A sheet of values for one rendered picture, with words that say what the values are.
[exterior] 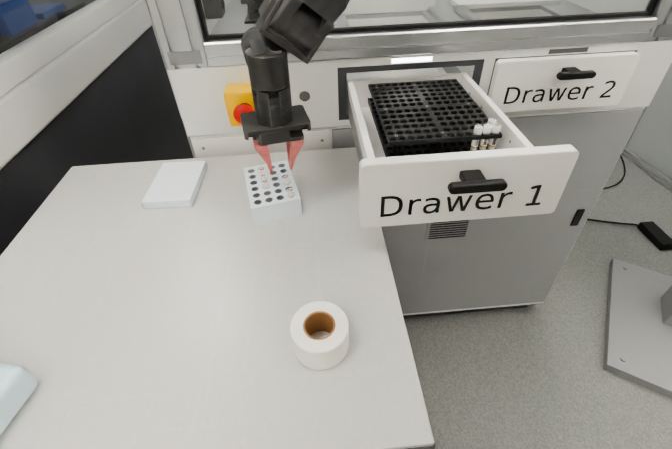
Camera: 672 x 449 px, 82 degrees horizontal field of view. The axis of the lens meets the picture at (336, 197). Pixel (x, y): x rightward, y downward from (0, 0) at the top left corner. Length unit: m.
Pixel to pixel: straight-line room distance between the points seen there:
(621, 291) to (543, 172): 1.21
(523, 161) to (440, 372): 0.94
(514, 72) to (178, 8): 0.64
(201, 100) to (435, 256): 0.76
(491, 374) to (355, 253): 0.89
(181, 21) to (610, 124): 0.94
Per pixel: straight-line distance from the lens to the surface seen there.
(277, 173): 0.72
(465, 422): 1.33
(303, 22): 0.54
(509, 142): 0.69
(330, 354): 0.47
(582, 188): 1.19
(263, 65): 0.55
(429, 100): 0.73
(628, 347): 1.61
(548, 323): 1.59
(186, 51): 0.80
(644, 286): 1.82
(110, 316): 0.63
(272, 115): 0.58
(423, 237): 1.10
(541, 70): 0.91
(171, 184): 0.79
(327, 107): 0.82
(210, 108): 0.84
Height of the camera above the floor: 1.21
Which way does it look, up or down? 39 degrees down
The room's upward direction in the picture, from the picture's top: 2 degrees counter-clockwise
